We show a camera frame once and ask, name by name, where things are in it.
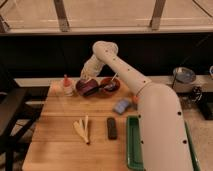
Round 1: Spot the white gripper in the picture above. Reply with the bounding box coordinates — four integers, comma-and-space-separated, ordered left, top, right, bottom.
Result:
80, 55, 103, 80

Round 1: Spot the grey towel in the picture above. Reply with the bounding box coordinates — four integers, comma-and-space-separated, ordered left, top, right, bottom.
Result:
80, 77, 93, 83

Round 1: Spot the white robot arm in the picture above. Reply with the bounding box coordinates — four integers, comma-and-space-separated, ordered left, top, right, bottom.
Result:
81, 41, 194, 171

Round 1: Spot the purple bowl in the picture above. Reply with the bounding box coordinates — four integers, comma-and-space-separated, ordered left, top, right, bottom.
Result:
76, 79, 99, 96

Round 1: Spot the red-brown bowl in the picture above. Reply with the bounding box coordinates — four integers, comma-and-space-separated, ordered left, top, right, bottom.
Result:
101, 77, 120, 96

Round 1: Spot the grey metal bowl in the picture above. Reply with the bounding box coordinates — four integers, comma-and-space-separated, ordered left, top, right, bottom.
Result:
173, 67, 196, 84

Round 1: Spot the black spatula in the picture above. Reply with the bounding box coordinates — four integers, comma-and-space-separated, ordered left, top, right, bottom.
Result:
83, 84, 114, 97

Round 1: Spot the white bottle red cap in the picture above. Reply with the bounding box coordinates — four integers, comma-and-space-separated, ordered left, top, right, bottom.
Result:
62, 75, 74, 96

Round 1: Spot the blue sponge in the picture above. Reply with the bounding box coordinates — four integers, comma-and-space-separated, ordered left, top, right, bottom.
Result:
113, 99, 130, 115

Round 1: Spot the orange and green cup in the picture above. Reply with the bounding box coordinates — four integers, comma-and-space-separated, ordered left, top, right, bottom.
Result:
132, 95, 138, 104

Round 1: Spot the black rectangular remote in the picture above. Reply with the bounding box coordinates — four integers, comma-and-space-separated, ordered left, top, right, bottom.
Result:
107, 117, 117, 140

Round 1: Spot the yellow corn husk toy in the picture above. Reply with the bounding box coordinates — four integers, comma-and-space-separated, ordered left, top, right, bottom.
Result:
73, 116, 90, 145

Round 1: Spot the green plastic tray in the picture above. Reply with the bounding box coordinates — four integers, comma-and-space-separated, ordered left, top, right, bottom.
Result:
126, 116, 201, 171

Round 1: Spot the dark chair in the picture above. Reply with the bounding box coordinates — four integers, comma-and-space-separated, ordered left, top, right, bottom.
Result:
0, 88, 40, 171

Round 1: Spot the black cable bundle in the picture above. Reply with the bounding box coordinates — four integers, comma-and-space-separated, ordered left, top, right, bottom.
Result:
187, 85, 204, 104

